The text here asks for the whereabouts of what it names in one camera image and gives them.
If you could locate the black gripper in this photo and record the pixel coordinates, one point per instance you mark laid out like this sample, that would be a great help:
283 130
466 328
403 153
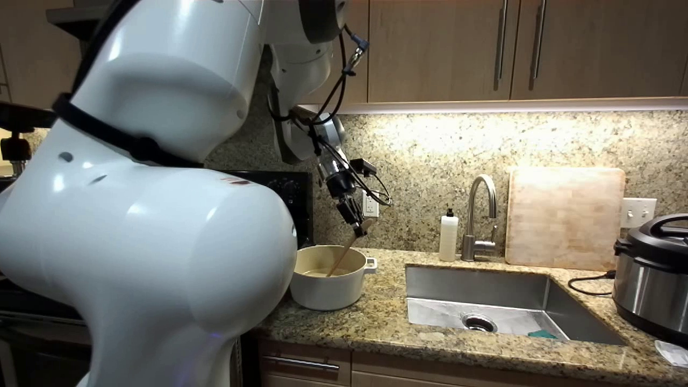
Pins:
340 181

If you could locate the wooden cutting board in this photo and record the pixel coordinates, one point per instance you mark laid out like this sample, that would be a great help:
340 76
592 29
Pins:
564 218

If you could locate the wooden cooking spoon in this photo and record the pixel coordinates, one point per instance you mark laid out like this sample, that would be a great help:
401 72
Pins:
345 262

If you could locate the white wall power outlet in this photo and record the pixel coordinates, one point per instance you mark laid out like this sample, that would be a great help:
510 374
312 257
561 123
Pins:
635 210

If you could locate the stainless steel pressure cooker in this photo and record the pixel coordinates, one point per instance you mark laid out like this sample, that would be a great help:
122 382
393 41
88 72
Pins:
651 278

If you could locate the upper wooden wall cabinets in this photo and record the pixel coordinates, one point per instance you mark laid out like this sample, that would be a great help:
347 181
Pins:
502 50

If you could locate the black electric stove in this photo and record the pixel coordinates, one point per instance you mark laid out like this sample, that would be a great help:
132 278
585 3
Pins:
295 190

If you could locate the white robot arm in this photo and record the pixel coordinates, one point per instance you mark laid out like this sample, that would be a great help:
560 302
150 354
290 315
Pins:
116 213

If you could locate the stainless steel sink basin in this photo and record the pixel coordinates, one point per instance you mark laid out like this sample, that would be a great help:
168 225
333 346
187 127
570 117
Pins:
498 302

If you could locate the green sponge in sink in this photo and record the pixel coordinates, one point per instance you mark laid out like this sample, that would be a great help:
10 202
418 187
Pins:
541 333

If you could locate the white soap dispenser bottle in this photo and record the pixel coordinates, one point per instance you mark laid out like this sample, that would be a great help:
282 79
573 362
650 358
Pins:
447 235

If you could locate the black camera tripod mount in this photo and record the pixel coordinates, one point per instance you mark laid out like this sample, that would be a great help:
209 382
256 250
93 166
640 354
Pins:
19 120

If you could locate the lower wooden counter cabinets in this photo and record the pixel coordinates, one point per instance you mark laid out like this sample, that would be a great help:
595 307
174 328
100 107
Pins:
315 366

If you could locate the white enamel cooking pot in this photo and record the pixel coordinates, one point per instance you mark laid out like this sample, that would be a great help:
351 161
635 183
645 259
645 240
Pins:
315 291

